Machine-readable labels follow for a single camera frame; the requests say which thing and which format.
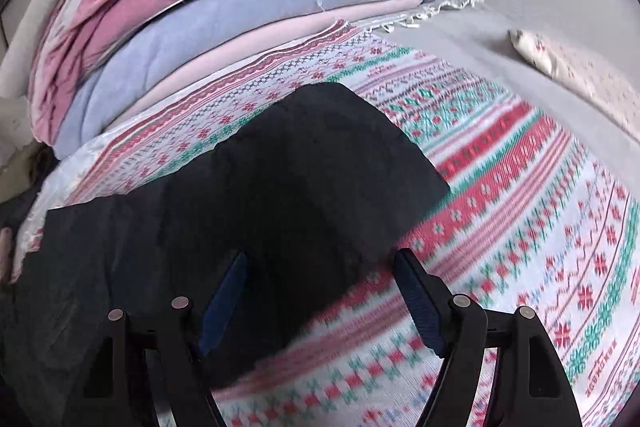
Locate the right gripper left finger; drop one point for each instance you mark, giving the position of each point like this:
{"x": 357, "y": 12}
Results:
{"x": 114, "y": 388}

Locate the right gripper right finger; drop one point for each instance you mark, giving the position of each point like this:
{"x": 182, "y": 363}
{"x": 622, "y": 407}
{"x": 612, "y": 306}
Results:
{"x": 529, "y": 387}

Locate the black quilted puffer jacket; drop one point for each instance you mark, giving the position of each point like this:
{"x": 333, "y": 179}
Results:
{"x": 315, "y": 192}

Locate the patterned red green blanket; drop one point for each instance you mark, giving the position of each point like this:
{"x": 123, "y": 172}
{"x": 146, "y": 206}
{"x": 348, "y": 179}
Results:
{"x": 532, "y": 217}

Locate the olive green folded garment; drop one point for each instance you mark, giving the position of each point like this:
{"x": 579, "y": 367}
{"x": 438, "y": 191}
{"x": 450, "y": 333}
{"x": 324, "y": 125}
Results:
{"x": 25, "y": 169}

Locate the floral pillow at bedside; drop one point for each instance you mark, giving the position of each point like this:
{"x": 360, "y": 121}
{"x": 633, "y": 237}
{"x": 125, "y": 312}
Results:
{"x": 584, "y": 73}

